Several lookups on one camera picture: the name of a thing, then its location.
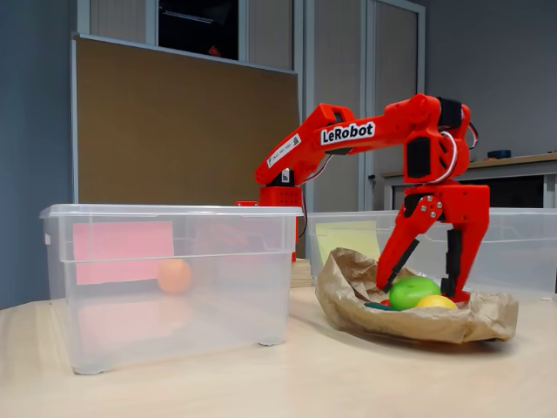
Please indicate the crumpled brown paper bag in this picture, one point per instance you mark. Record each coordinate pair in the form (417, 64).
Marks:
(413, 326)

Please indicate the red table clamp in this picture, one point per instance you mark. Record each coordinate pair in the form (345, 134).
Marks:
(246, 203)

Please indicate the green toy apple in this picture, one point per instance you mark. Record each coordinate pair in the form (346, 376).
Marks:
(413, 291)

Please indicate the yellow paper note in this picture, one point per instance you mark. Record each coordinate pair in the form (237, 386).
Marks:
(344, 239)

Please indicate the wooden base block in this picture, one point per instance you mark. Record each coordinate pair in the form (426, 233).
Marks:
(302, 274)

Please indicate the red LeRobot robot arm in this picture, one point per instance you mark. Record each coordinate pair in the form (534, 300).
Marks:
(391, 126)

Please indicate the toy orange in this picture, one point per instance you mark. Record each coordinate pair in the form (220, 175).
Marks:
(174, 276)

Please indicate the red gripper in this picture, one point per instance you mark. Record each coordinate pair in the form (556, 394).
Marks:
(454, 201)

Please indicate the grey tall cabinet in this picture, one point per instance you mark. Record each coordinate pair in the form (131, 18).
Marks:
(335, 22)

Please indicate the grey sideboard with wooden top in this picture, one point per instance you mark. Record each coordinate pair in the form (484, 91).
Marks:
(522, 183)

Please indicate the dark green toy cucumber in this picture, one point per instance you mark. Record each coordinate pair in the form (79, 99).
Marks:
(376, 306)

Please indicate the brown cork board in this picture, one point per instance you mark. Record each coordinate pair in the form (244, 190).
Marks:
(174, 130)

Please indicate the pink paper note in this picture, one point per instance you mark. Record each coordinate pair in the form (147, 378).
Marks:
(122, 252)

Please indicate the yellow toy lemon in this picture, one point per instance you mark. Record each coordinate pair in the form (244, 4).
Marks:
(437, 302)

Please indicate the clear plastic bin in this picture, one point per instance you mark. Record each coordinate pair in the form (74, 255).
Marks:
(522, 252)
(217, 305)

